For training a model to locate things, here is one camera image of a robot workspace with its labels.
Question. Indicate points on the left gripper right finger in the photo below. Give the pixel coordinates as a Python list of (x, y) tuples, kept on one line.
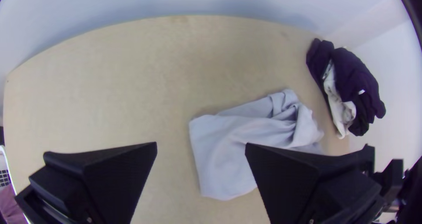
[(296, 187)]

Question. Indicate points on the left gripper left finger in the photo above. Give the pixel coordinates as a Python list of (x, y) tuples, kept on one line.
[(112, 181)]

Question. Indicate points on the grey t-shirt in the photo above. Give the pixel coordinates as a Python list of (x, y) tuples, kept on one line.
[(237, 144)]

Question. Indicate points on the silver laptop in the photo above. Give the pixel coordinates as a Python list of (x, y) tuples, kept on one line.
[(4, 174)]

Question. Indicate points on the heap of clothes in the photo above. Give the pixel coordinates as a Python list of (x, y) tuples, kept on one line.
[(352, 82)]

